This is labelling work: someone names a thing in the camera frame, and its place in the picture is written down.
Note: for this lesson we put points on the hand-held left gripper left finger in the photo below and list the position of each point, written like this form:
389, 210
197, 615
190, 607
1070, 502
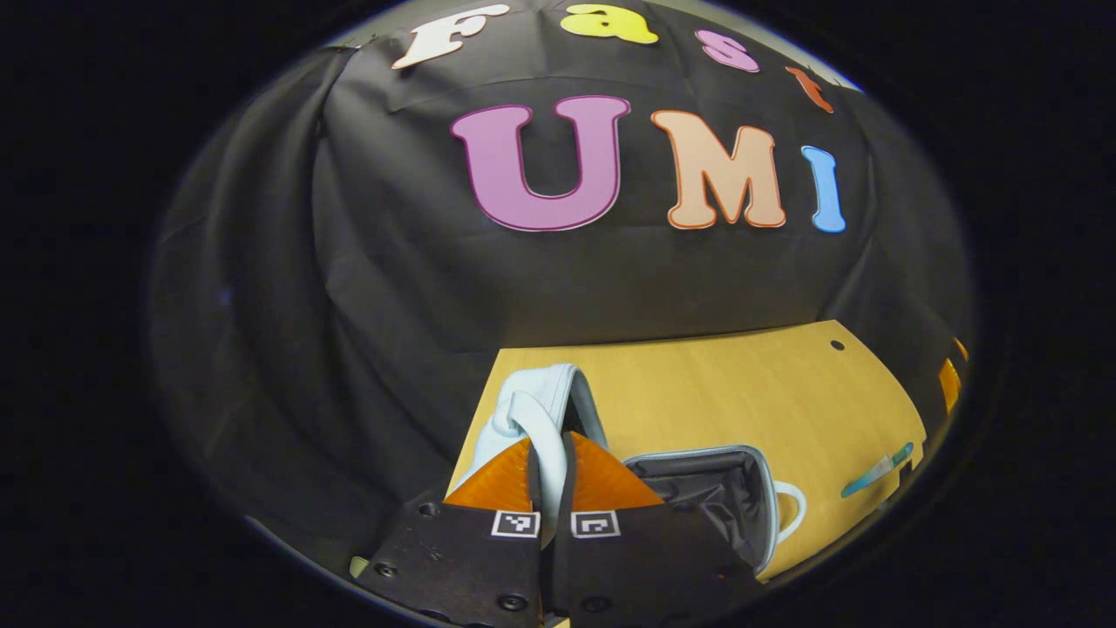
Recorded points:
462, 558

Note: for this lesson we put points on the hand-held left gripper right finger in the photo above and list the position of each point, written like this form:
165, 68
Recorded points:
645, 567

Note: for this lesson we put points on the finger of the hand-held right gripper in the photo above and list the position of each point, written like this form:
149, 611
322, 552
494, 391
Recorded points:
949, 384

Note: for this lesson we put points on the light blue suitcase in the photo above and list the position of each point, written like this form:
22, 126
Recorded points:
545, 392

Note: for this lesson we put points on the pale green box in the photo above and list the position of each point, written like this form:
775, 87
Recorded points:
358, 567

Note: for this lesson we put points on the black backdrop cloth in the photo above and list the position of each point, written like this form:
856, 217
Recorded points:
392, 288

